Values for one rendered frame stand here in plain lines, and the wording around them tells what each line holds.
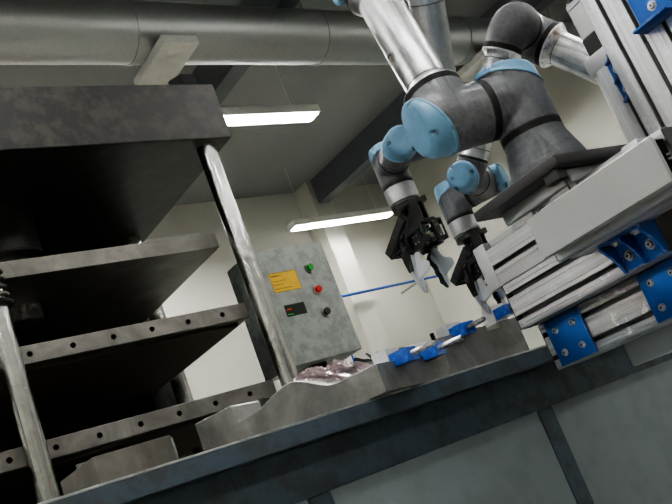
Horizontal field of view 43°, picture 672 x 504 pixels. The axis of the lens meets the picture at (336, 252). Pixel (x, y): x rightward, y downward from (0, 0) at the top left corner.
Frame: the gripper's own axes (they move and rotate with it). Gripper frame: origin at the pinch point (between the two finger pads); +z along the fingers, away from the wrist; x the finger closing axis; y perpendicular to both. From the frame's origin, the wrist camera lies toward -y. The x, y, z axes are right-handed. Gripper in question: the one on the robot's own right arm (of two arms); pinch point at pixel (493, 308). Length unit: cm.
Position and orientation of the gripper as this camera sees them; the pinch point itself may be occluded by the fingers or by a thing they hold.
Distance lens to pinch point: 225.6
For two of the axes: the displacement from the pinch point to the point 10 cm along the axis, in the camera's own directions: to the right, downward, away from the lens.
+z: 3.6, 9.0, -2.6
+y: 5.2, -4.2, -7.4
